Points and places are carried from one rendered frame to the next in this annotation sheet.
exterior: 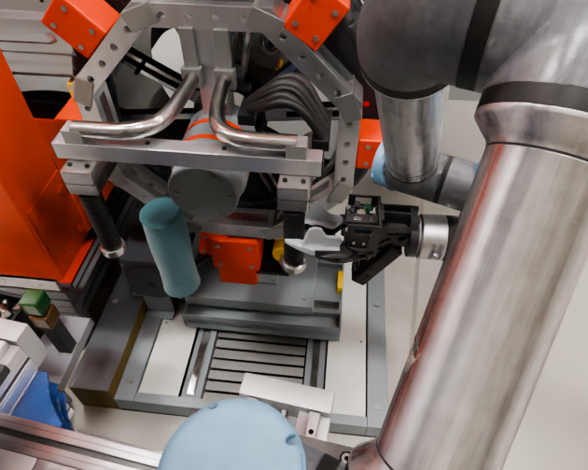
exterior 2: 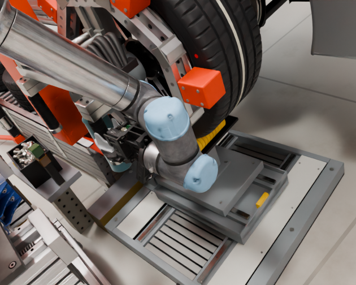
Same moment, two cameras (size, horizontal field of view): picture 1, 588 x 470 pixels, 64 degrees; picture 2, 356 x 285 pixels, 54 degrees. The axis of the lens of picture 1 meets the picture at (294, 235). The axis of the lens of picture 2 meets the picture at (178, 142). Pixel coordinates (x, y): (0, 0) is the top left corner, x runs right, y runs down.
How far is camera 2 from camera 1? 72 cm
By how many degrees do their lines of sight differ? 37
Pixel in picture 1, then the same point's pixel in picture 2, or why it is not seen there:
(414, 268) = not seen: outside the picture
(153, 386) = (124, 227)
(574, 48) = not seen: outside the picture
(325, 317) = (237, 223)
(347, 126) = (168, 70)
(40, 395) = not seen: outside the picture
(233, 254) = not seen: hidden behind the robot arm
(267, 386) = (38, 218)
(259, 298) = (193, 193)
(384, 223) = (133, 139)
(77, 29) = (47, 8)
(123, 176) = not seen: hidden behind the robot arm
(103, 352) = (109, 198)
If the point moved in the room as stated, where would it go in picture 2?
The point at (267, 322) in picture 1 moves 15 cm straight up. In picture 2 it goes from (195, 211) to (185, 189)
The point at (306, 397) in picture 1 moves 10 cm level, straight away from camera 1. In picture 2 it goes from (46, 232) to (78, 200)
